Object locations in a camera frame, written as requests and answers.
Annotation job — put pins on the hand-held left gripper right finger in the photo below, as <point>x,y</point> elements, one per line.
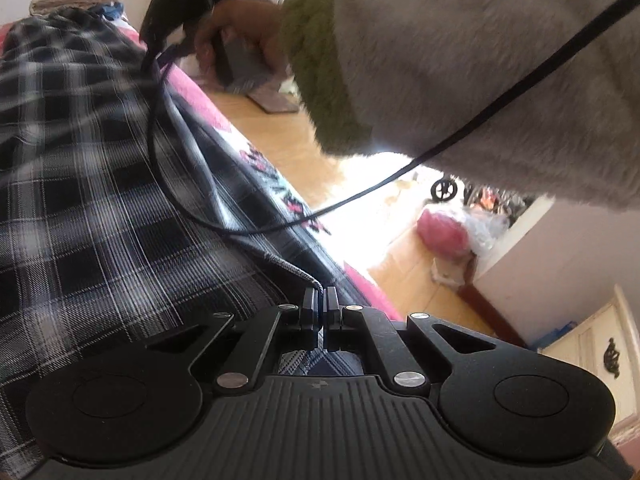
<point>331,310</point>

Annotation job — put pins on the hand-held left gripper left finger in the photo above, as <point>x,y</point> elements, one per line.
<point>310,310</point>

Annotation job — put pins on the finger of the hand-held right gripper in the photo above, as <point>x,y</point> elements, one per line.
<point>152,42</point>

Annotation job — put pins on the black white plaid shirt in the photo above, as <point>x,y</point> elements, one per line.
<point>100,185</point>

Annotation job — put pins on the person's right forearm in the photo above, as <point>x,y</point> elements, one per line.
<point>450,85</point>

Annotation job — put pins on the person's right hand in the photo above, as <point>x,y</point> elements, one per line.
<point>240,15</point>

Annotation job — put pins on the pink floral blanket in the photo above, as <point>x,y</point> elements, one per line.
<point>235,135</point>

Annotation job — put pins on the pink plastic bag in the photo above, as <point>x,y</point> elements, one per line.
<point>442,232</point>

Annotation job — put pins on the brown doormat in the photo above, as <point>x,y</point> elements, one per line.
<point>275,102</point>

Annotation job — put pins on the black wheeled stroller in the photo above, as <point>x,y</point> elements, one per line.
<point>445,190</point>

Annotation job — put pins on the cream cabinet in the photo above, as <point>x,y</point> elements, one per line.
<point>600,350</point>

